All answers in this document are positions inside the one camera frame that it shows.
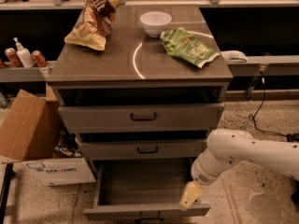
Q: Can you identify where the white pump bottle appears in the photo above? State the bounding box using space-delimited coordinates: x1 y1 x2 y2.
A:
13 37 35 68

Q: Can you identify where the brown cardboard box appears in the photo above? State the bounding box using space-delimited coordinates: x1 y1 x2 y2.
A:
0 90 61 161

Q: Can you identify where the green chip bag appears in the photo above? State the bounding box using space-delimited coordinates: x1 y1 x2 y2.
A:
160 27 220 68

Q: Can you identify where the white folded cloth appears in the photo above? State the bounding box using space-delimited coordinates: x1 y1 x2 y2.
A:
221 50 248 63

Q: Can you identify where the grey drawer cabinet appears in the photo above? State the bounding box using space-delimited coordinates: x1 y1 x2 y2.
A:
46 4 234 173

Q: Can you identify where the white bowl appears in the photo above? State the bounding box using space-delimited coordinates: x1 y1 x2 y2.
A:
140 11 172 37

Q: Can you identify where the black cable on floor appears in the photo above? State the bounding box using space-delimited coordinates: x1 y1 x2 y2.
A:
248 75 293 138

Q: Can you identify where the grey top drawer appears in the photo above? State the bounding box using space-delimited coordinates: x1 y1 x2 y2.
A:
59 103 224 133

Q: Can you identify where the grey drawer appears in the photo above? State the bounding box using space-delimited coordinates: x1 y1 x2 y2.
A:
84 158 210 222
59 103 224 133
79 139 206 161

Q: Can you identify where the red soda can right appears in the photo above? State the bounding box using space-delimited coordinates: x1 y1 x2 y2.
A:
32 50 48 67

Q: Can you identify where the red soda can left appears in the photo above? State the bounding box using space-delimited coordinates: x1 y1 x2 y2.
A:
5 48 21 67

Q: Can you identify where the red soda can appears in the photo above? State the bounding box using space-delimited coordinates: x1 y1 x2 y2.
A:
5 48 21 67
32 50 48 67

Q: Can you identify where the grey middle drawer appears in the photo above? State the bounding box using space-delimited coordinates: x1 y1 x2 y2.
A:
79 139 206 161

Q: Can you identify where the grey metal shelf rail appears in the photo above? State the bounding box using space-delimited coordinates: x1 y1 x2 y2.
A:
0 61 55 83

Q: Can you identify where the black pole left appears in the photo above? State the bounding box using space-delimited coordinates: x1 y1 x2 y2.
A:
0 163 15 224

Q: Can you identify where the brown yellow chip bag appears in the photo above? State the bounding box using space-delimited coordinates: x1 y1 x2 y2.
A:
64 0 122 51

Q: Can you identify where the grey bottom drawer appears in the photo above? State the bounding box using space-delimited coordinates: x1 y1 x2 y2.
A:
84 158 210 222

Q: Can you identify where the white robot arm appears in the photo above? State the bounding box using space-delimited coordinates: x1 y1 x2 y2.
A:
179 129 299 211

